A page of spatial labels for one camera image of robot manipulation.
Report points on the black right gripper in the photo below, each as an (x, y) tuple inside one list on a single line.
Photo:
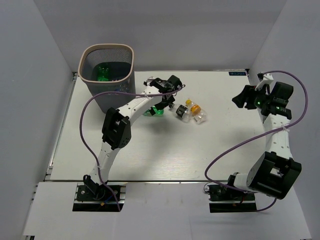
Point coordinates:
[(247, 95)]

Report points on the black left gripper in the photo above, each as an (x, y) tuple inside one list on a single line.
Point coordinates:
[(161, 106)]

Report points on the green soda bottle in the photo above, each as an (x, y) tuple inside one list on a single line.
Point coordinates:
[(153, 112), (103, 73)]

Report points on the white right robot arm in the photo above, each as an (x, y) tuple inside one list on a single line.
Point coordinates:
[(275, 171)]

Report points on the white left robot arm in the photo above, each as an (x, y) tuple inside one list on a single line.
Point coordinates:
[(116, 128)]

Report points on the grey ribbed waste bin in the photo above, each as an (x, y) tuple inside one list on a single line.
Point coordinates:
[(121, 84)]

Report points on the clear bottle black label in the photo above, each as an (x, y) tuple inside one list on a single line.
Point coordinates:
[(181, 111)]

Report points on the small clear bottle orange cap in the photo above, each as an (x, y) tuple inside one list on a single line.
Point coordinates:
[(198, 114)]

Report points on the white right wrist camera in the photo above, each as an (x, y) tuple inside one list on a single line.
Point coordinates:
[(264, 79)]

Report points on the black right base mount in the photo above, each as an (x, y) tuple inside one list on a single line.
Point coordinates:
[(226, 200)]

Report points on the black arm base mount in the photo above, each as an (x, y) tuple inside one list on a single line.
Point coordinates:
[(93, 197)]

